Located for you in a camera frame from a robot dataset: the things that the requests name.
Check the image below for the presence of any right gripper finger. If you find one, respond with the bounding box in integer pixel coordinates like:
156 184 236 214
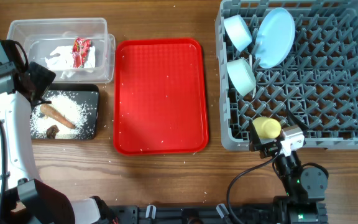
286 109 306 130
249 121 261 152

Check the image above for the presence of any yellow plastic cup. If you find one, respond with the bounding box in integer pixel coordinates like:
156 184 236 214
253 116 282 139

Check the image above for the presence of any white napkin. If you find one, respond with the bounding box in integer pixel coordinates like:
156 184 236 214
45 46 96 79

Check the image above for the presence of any white rice pile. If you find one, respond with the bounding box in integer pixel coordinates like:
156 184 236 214
30 91 96 139

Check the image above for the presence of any red snack wrapper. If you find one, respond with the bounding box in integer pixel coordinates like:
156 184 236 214
72 37 91 68

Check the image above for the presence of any dark brown food lump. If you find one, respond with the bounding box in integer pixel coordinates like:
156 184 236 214
46 125 60 139

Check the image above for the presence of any mint green bowl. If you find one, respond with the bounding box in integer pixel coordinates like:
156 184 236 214
227 58 256 96

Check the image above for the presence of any white plastic spoon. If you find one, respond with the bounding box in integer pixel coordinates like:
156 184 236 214
249 54 254 71

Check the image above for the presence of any light blue plate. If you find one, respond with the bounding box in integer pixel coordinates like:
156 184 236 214
254 7 295 69

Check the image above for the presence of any light blue bowl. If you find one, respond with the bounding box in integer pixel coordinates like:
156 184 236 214
223 15 252 52

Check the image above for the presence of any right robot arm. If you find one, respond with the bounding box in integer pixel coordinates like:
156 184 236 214
249 111 329 223

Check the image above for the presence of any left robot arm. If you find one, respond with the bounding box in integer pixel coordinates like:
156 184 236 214
0 40 109 223

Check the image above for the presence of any grey dishwasher rack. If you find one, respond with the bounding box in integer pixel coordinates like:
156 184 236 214
215 1 358 151

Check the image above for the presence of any black plastic tray bin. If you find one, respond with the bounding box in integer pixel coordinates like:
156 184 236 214
29 83 100 141

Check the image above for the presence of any clear plastic bin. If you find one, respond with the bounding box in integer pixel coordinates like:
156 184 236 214
7 17 116 83

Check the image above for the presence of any red serving tray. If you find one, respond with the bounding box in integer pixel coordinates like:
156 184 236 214
113 38 209 156

